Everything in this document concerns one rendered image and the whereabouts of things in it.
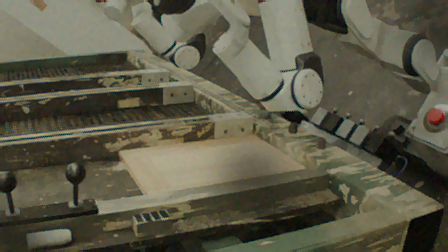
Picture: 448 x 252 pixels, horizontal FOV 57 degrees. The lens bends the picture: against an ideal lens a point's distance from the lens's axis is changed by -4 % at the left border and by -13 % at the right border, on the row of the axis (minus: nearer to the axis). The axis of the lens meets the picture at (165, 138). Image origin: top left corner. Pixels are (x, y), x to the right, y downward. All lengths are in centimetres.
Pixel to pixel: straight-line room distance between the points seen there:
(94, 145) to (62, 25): 381
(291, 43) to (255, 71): 11
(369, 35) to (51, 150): 93
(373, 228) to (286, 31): 41
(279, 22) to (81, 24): 414
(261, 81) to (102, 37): 422
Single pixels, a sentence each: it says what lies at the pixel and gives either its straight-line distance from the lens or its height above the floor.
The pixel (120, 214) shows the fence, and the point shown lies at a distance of 85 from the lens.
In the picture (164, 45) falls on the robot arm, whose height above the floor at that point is 121.
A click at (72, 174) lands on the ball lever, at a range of 75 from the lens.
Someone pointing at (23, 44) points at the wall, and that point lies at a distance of 642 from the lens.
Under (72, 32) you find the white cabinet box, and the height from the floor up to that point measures 88.
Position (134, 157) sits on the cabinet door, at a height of 119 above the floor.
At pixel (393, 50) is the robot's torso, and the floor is 72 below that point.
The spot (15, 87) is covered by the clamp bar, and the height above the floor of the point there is 144.
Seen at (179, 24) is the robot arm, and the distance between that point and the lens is 77.
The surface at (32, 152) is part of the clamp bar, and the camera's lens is 116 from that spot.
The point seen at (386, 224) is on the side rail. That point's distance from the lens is 86.
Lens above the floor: 167
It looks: 27 degrees down
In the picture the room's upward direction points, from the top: 56 degrees counter-clockwise
